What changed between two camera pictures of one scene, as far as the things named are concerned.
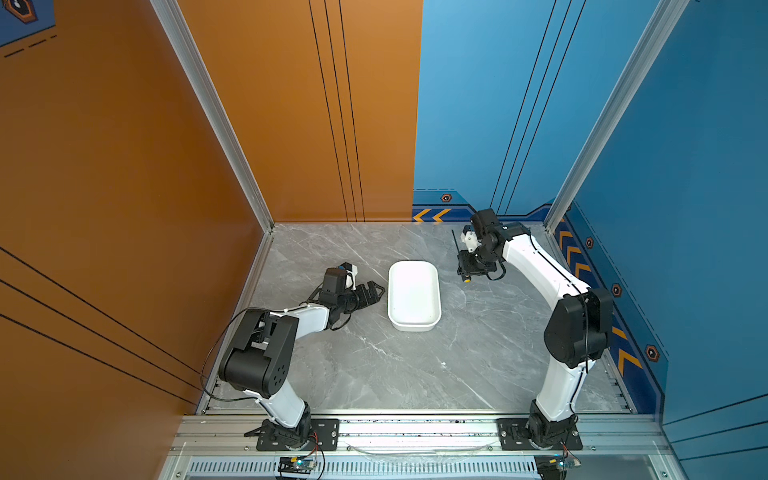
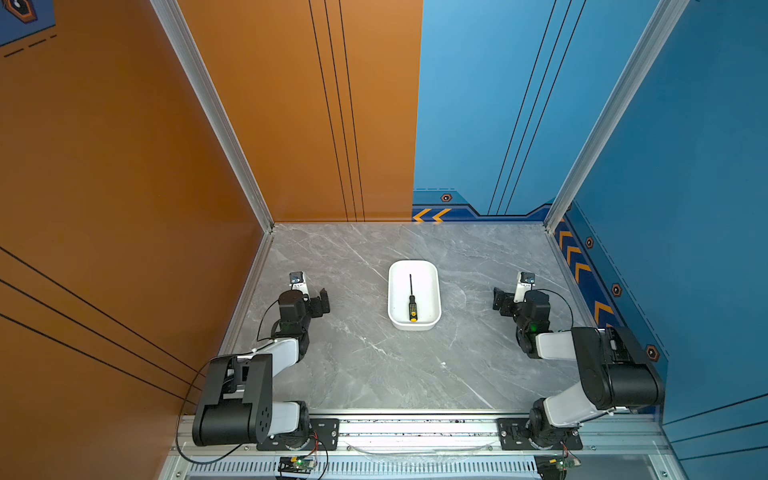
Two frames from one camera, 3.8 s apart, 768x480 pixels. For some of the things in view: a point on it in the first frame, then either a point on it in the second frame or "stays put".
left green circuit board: (296, 465) stays put
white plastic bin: (414, 298) stays put
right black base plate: (515, 437) stays put
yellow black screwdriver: (465, 277) → (412, 306)
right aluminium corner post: (648, 52) stays put
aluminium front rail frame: (420, 445) stays put
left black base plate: (324, 436) stays put
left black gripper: (365, 301) → (314, 304)
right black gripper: (466, 267) → (506, 299)
